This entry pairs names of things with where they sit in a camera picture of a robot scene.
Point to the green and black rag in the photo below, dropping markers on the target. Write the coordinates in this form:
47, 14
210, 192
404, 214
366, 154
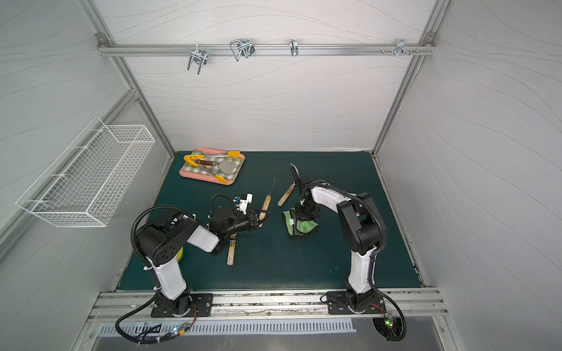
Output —
297, 227

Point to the right metal hook bracket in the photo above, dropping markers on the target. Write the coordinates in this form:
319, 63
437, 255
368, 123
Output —
400, 49

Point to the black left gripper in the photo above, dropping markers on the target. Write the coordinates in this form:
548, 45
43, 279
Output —
252, 219

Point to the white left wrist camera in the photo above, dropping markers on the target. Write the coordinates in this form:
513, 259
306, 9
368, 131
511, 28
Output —
243, 201

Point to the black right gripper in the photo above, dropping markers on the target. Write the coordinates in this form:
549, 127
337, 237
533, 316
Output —
306, 210

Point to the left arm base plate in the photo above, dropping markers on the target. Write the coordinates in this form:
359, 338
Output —
186, 305

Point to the aluminium top rail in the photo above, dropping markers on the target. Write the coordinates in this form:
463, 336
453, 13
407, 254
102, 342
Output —
277, 50

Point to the metal hook clamp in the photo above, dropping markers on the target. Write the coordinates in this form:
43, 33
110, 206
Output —
242, 48
198, 58

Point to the wooden-handled steel spatula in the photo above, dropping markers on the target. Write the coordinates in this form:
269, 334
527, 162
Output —
225, 166

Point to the yellow-tipped steel tongs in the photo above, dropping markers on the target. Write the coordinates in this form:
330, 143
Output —
210, 163

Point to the pink plastic tray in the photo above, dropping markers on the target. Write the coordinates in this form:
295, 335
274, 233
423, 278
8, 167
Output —
210, 166

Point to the green checkered cloth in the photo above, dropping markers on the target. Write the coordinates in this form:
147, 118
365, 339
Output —
215, 166

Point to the small sickle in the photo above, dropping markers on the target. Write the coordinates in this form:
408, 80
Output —
267, 200
286, 195
232, 250

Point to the lime green bowl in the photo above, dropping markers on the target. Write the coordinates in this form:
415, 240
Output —
180, 254

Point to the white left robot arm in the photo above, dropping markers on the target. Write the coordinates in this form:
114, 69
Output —
159, 233

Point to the left metal hook clamp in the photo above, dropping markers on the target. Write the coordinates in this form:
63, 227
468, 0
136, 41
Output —
198, 58

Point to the white wire basket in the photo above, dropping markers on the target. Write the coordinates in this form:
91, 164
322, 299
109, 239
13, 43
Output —
84, 185

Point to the middle metal hook clamp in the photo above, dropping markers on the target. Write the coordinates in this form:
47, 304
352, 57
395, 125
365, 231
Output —
242, 48

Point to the small metal hook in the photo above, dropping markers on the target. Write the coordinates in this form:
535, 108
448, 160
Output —
294, 47

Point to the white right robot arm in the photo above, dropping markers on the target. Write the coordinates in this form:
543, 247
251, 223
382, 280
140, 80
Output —
361, 224

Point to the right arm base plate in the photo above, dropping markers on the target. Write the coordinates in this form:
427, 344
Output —
349, 302

